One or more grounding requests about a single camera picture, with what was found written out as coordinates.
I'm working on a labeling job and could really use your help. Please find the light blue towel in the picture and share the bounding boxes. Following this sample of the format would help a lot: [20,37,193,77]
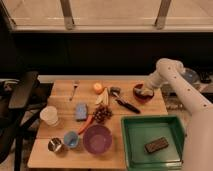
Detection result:
[134,88,153,96]

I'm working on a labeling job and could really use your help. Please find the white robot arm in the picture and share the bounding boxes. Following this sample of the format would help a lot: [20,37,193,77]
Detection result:
[142,58,213,171]

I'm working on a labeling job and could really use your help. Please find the red bowl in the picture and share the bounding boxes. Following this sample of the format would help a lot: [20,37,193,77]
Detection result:
[133,84,153,104]

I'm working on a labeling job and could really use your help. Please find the purple bowl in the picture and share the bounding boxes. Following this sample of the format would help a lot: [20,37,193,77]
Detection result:
[83,124,112,155]

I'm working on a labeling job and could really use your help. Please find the blue grey plate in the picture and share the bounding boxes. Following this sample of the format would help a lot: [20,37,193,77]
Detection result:
[182,68,199,84]

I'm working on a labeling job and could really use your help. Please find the peeled banana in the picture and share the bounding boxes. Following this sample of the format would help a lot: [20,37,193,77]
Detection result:
[95,88,109,105]

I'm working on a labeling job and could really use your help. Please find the orange fruit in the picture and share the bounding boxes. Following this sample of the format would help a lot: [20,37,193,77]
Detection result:
[93,83,104,94]

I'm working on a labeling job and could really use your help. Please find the bunch of dark grapes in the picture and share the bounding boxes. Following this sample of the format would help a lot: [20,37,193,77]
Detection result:
[93,105,112,124]

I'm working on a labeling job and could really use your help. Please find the green plastic tray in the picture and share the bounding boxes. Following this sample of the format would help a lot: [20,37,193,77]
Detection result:
[121,115,185,171]

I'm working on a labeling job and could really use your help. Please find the dark brown sponge block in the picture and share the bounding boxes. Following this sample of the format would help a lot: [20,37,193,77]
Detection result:
[144,137,169,154]

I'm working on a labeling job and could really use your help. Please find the dark object on counter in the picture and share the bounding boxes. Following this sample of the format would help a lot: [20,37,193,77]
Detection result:
[199,72,211,84]

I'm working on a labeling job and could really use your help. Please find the blue sponge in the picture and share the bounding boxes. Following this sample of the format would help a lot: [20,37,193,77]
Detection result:
[75,103,87,121]

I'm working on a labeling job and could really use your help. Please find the silver fork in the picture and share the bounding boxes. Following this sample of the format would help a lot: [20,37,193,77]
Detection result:
[69,80,79,101]

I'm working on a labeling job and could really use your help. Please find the small blue cup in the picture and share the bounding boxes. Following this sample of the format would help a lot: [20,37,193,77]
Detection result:
[63,131,79,148]

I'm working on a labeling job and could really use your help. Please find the white plastic cup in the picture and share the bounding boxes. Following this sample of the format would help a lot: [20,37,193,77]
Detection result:
[40,106,59,126]

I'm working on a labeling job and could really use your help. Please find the small metal cup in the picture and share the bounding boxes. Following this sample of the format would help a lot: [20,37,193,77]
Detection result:
[48,138,63,153]

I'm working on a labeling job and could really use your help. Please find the black office chair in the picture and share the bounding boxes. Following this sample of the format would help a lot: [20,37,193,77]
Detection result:
[0,71,47,171]

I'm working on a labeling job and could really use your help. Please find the black handled peeler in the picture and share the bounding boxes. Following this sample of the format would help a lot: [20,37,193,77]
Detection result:
[110,87,140,114]

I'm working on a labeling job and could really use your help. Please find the window frame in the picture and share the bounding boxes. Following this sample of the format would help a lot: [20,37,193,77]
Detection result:
[0,0,213,33]

